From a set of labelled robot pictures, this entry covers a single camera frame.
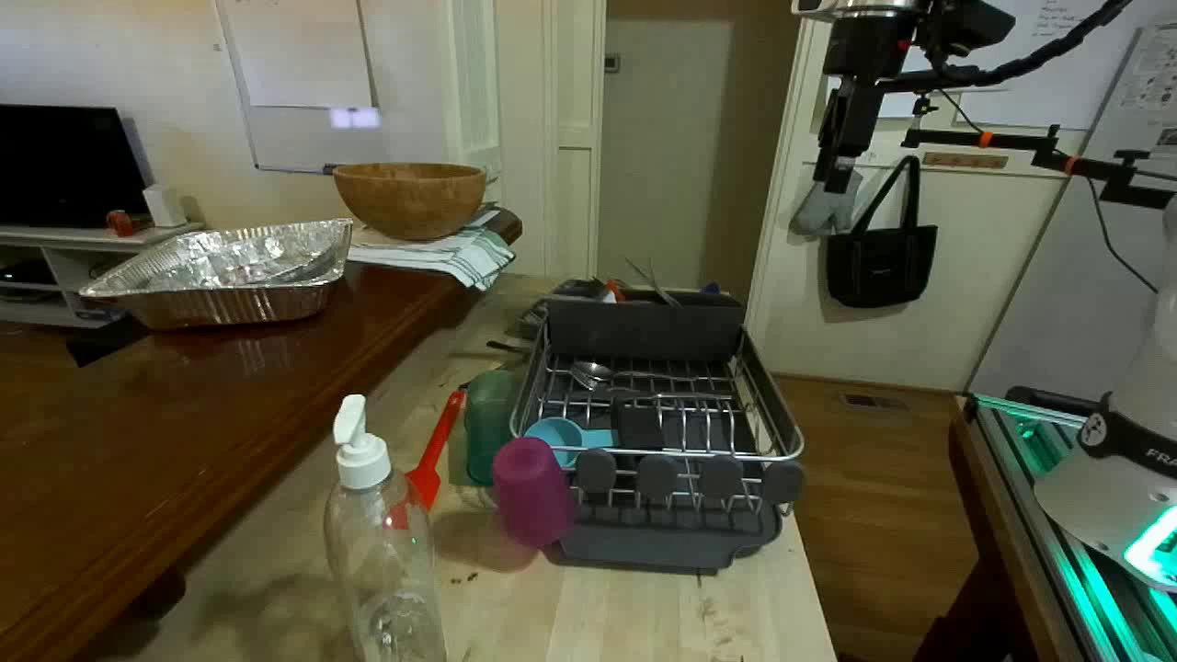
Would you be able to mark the aluminium foil tray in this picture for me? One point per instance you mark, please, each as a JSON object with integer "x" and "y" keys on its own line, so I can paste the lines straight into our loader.
{"x": 222, "y": 274}

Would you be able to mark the red spatula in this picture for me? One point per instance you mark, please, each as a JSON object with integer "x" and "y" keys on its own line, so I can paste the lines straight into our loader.
{"x": 437, "y": 452}

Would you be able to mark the green plastic cup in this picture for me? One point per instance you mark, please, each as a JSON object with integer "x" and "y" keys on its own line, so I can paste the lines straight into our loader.
{"x": 487, "y": 425}

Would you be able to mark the dark grey dish rack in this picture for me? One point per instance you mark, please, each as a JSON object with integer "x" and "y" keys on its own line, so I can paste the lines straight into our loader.
{"x": 664, "y": 426}

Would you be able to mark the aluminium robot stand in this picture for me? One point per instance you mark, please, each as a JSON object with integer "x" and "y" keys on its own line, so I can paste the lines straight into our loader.
{"x": 1055, "y": 538}

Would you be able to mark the magenta plastic cup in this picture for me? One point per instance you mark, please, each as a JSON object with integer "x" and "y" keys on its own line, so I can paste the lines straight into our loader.
{"x": 531, "y": 489}

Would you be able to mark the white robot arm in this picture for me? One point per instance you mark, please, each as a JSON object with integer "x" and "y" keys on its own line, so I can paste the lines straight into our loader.
{"x": 1142, "y": 404}

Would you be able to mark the white low shelf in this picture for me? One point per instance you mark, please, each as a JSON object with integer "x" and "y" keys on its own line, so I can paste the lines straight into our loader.
{"x": 57, "y": 271}

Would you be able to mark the grey cutlery tray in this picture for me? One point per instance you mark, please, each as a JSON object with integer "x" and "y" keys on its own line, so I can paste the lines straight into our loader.
{"x": 639, "y": 287}

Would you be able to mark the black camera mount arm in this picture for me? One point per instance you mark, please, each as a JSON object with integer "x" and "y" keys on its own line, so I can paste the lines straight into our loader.
{"x": 1044, "y": 152}

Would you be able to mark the white wall board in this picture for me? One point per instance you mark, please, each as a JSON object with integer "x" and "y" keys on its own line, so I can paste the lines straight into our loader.
{"x": 306, "y": 77}

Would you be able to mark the black tote bag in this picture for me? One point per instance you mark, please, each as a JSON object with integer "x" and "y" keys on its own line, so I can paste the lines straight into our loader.
{"x": 880, "y": 251}

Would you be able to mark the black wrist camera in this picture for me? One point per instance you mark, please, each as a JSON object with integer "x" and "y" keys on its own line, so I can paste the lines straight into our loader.
{"x": 968, "y": 22}

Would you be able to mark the black monitor screen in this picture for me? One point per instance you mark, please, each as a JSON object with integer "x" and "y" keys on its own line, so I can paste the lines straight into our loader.
{"x": 68, "y": 165}

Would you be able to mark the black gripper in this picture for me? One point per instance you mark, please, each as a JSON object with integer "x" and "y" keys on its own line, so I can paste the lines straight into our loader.
{"x": 851, "y": 129}

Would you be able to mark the wooden bowl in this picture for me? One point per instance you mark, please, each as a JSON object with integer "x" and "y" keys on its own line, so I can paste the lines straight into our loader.
{"x": 410, "y": 200}

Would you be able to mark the clear plastic bottle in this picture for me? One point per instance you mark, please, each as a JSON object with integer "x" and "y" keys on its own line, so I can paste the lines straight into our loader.
{"x": 377, "y": 551}

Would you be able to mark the green white striped towel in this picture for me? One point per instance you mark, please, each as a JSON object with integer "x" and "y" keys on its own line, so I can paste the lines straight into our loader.
{"x": 446, "y": 251}

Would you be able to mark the light blue cup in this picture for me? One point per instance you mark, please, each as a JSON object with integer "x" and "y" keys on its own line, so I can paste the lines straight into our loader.
{"x": 569, "y": 439}

